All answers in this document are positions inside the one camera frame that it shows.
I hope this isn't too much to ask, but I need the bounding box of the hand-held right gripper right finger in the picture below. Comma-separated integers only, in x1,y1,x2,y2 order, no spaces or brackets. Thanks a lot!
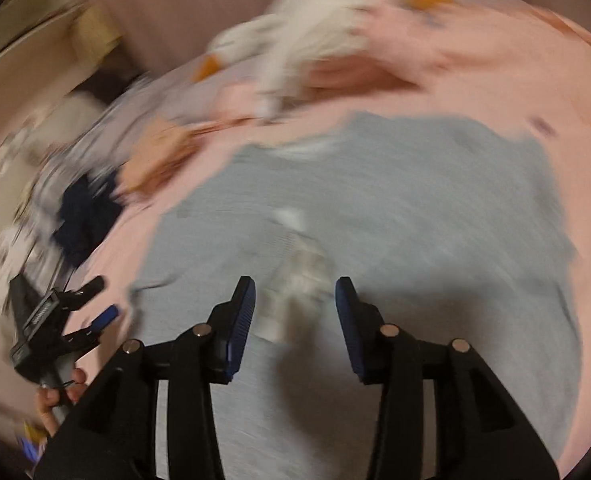
334,276,561,480

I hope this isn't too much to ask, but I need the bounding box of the white goose plush toy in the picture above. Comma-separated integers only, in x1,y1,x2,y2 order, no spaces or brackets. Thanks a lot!
193,0,476,86

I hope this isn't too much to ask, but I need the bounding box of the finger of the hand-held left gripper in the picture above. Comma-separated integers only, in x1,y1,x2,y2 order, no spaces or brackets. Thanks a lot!
62,305,121,361
56,276,105,311

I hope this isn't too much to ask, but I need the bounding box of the grey sweatshirt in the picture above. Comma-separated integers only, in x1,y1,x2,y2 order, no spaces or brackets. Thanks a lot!
126,112,583,480

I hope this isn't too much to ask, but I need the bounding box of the person's left hand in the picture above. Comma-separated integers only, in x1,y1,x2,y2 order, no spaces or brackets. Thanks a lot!
36,367,89,436

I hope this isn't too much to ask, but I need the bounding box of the pink deer print bed sheet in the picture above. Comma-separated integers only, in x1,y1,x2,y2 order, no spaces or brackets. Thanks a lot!
70,0,591,471

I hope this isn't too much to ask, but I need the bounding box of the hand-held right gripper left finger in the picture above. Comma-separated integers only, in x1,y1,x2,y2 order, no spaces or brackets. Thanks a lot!
34,276,256,480

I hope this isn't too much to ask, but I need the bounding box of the orange printed folded garment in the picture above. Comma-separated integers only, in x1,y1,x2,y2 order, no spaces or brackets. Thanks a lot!
120,117,201,196

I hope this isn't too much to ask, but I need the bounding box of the navy blue cloth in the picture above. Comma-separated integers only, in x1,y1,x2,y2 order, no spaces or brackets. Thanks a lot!
50,172,126,268

